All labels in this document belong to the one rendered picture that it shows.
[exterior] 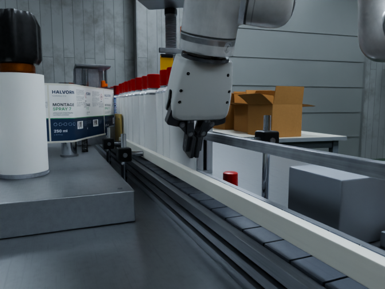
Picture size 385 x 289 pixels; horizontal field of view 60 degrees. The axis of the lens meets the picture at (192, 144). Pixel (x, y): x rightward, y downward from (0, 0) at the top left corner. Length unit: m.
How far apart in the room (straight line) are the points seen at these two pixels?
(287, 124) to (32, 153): 2.11
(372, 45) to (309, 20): 5.43
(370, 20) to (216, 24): 0.48
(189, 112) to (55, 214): 0.25
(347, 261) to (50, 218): 0.39
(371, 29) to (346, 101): 5.80
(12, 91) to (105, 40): 4.54
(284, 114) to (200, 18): 2.09
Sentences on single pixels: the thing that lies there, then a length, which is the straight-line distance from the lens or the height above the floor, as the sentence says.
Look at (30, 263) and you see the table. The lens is 0.44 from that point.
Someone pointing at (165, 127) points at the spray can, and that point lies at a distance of 0.65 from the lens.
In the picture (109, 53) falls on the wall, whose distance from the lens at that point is 5.14.
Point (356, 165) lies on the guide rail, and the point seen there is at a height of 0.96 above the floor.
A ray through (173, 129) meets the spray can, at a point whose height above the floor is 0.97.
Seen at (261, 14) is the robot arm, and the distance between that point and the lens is 0.49.
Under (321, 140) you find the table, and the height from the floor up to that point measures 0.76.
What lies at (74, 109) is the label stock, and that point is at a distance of 0.90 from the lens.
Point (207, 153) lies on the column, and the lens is 0.88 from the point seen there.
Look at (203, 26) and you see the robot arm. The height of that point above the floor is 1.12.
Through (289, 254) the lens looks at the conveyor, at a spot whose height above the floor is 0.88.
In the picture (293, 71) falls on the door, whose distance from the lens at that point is 6.02.
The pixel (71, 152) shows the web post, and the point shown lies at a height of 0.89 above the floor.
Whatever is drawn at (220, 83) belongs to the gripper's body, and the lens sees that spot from 0.53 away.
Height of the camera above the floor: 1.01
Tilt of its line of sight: 7 degrees down
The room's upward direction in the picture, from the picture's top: straight up
